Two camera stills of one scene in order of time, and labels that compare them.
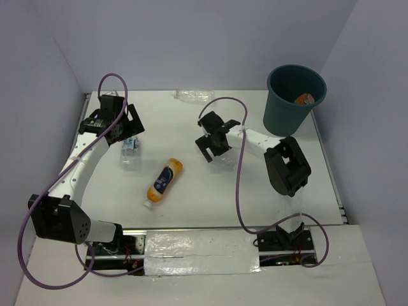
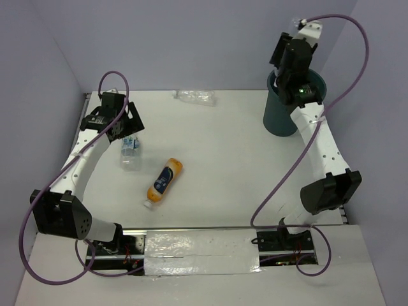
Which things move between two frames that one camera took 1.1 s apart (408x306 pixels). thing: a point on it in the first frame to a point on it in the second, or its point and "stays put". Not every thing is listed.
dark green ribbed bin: x=282 y=116 stays put
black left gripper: x=135 y=127 stays put
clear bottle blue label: x=130 y=157 stays put
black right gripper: x=204 y=143 to x=278 y=49
